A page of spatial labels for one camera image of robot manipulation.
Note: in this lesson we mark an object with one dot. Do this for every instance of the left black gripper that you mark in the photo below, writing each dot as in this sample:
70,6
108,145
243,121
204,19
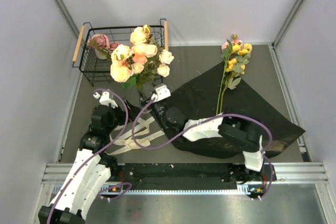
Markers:
132,110

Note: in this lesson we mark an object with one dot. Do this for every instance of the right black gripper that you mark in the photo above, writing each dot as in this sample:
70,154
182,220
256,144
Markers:
154,104

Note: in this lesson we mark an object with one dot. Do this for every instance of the cream ribbon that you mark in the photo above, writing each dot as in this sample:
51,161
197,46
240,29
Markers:
126,142

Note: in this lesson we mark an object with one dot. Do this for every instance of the clear glass vase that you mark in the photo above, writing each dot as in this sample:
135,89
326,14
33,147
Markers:
143,98

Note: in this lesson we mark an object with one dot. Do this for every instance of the peach peony flower stem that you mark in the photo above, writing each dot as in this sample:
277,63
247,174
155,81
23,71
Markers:
127,62

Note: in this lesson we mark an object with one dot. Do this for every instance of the small cream rosebud stem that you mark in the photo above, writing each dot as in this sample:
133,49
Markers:
157,65

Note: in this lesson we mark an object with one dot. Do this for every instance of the pink rose stem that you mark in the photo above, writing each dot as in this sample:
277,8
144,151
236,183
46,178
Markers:
110,48

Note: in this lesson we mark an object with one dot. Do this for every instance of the flower bouquet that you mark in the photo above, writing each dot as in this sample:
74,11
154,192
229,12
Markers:
236,56

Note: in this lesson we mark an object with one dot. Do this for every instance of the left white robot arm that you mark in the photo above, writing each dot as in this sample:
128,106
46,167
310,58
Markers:
92,166

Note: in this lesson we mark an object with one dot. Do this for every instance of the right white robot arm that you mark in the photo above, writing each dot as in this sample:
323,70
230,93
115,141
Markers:
220,136

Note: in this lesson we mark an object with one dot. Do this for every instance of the beige paper cup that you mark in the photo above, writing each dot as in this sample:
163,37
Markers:
99,42

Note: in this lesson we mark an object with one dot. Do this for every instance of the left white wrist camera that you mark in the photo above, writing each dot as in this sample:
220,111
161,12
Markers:
105,98

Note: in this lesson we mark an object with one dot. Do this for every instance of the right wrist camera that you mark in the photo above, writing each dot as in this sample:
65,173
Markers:
160,93

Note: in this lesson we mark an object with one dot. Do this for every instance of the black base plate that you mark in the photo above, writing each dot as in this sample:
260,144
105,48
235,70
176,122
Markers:
228,172

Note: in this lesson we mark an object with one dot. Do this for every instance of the black wire basket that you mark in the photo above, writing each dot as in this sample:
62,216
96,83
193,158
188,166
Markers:
94,69

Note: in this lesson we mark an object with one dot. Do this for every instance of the grey cable duct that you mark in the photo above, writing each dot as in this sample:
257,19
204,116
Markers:
238,190

